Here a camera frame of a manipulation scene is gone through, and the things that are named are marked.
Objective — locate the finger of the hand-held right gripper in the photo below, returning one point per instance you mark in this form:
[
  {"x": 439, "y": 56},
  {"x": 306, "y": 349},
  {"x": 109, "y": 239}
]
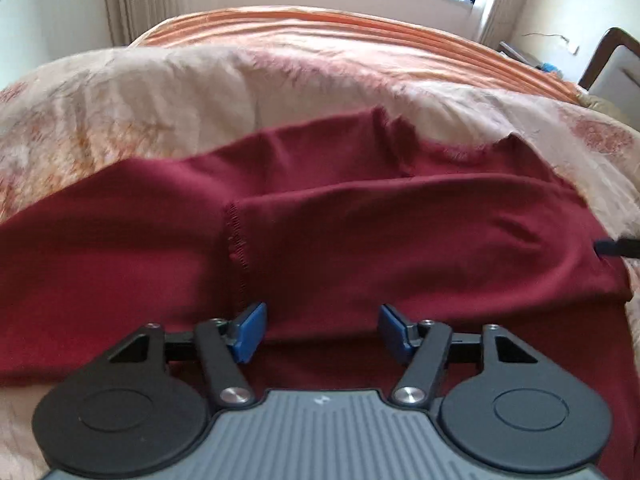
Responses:
[{"x": 617, "y": 248}]

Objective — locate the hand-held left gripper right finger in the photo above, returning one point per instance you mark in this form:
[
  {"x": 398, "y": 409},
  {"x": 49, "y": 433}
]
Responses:
[{"x": 392, "y": 332}]

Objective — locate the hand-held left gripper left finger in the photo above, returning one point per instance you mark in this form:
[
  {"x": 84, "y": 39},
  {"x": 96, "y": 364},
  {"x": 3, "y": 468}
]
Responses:
[{"x": 250, "y": 332}]

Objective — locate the maroon knit garment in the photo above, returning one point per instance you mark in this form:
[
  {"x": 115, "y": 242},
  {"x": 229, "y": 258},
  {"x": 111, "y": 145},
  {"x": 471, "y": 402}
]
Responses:
[{"x": 350, "y": 235}]

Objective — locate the olive pillow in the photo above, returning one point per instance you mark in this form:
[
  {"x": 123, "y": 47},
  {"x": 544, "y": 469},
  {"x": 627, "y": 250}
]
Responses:
[{"x": 607, "y": 106}]

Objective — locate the brown padded headboard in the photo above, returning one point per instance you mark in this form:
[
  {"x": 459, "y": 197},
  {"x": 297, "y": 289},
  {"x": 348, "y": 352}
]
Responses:
[{"x": 617, "y": 65}]

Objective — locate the small blue object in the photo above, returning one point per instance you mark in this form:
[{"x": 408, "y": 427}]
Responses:
[{"x": 548, "y": 67}]

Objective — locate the grey bedside table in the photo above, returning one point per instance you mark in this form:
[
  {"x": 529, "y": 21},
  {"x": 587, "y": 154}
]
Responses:
[{"x": 517, "y": 52}]

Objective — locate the floral cream bed sheet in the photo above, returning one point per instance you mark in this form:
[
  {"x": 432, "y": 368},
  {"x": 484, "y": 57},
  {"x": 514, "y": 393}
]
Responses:
[{"x": 150, "y": 90}]

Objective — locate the orange striped blanket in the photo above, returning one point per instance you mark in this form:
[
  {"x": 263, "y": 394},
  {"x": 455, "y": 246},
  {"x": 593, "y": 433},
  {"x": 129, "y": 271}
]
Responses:
[{"x": 350, "y": 27}]

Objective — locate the cream pleated curtain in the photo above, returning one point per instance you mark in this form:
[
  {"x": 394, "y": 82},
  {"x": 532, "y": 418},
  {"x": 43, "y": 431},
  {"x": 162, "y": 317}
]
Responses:
[{"x": 145, "y": 0}]

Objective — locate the white wall socket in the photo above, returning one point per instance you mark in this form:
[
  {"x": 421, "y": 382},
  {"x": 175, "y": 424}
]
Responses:
[{"x": 573, "y": 49}]

